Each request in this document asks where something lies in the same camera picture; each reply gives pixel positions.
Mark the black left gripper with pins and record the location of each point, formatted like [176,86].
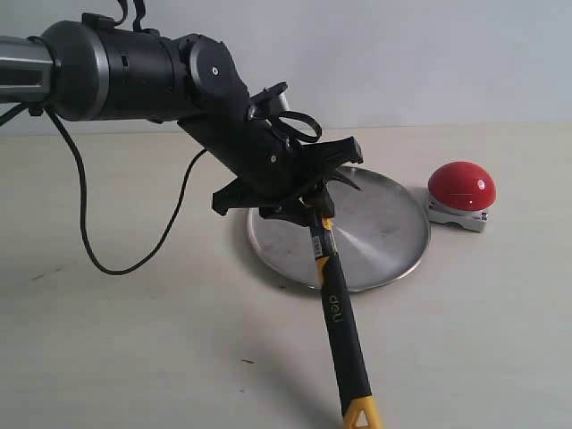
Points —
[276,162]

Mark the black and yellow claw hammer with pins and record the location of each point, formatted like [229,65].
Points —
[358,406]

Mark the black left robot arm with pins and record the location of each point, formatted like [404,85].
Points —
[89,71]

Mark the red dome push button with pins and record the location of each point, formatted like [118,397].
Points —
[460,193]

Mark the round stainless steel plate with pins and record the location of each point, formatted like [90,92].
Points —
[380,230]

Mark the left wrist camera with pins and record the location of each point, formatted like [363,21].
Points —
[268,102]

